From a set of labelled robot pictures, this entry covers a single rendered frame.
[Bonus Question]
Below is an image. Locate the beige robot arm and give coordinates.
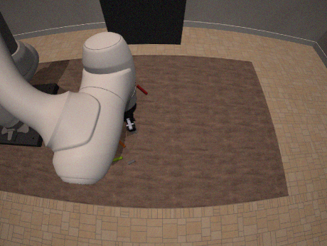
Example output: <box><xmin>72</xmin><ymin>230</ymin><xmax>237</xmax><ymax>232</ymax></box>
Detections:
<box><xmin>0</xmin><ymin>12</ymin><xmax>137</xmax><ymax>184</ymax></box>

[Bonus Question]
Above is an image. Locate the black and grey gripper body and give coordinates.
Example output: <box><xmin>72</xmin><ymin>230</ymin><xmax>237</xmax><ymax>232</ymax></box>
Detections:
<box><xmin>124</xmin><ymin>104</ymin><xmax>136</xmax><ymax>122</ymax></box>

